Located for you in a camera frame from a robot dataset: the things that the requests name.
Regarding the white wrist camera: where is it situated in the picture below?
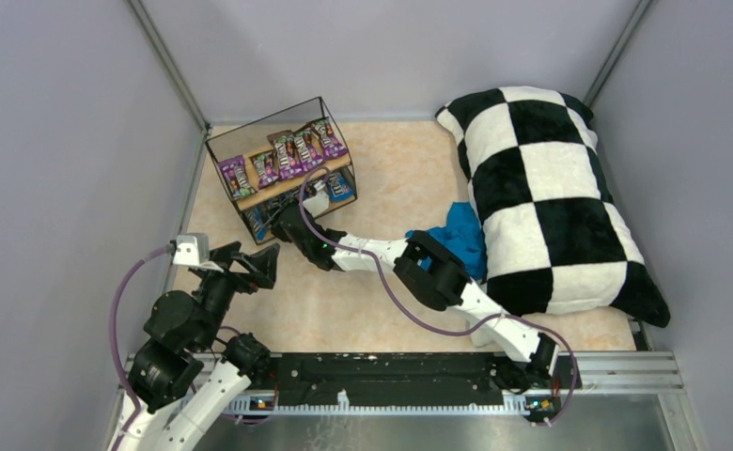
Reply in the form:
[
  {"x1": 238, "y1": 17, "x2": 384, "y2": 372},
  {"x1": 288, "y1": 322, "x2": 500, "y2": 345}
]
[
  {"x1": 172, "y1": 233, "x2": 223, "y2": 272},
  {"x1": 303, "y1": 190, "x2": 331, "y2": 218}
]

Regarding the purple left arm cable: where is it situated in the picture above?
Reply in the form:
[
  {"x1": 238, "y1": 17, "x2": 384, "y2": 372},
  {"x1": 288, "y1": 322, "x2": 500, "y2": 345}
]
[{"x1": 107, "y1": 243, "x2": 176, "y2": 451}]

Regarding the black white checkered pillow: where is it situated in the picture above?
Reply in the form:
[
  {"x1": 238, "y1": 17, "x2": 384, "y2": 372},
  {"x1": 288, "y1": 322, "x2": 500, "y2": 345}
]
[{"x1": 435, "y1": 86, "x2": 672, "y2": 328}]

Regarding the purple candy bag bottom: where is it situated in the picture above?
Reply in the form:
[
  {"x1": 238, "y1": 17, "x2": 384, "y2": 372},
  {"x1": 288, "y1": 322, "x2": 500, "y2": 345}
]
[{"x1": 250, "y1": 150, "x2": 280, "y2": 189}]

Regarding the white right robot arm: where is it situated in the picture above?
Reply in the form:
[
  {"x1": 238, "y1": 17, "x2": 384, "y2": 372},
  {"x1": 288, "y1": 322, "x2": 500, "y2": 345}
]
[{"x1": 272, "y1": 203, "x2": 560, "y2": 374}]

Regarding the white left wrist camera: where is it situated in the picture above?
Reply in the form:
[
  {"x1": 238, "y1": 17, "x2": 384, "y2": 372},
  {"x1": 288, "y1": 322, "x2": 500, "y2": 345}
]
[{"x1": 172, "y1": 233, "x2": 223, "y2": 272}]

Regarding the blue cloth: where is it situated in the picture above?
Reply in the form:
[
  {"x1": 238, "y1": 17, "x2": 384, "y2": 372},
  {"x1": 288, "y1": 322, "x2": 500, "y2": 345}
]
[{"x1": 427, "y1": 202, "x2": 488, "y2": 283}]

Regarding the wood and wire shelf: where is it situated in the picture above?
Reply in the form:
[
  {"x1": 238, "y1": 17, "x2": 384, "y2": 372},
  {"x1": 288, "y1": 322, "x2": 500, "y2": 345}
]
[{"x1": 205, "y1": 96, "x2": 358, "y2": 244}]

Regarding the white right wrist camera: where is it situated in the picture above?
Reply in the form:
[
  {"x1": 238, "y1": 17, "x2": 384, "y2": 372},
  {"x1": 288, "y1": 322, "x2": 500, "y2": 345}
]
[{"x1": 303, "y1": 190, "x2": 331, "y2": 218}]

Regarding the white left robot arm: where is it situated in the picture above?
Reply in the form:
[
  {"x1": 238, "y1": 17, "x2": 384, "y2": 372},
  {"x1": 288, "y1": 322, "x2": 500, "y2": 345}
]
[{"x1": 108, "y1": 234, "x2": 280, "y2": 450}]

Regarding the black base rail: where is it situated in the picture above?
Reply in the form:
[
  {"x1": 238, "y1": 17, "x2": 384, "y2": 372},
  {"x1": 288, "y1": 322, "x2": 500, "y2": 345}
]
[{"x1": 231, "y1": 352, "x2": 583, "y2": 415}]

